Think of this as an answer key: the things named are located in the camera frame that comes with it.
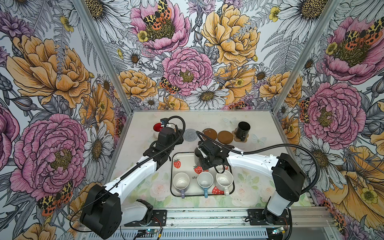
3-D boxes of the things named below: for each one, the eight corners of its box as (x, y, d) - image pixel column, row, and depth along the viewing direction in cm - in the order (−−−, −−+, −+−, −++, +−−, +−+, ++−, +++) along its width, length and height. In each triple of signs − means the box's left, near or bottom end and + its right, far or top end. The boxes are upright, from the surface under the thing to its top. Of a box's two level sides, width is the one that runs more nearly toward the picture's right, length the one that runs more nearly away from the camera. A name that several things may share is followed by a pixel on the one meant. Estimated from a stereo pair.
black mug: (237, 142, 105) (240, 133, 98) (234, 130, 112) (237, 121, 105) (248, 142, 105) (252, 133, 98) (245, 130, 112) (248, 121, 105)
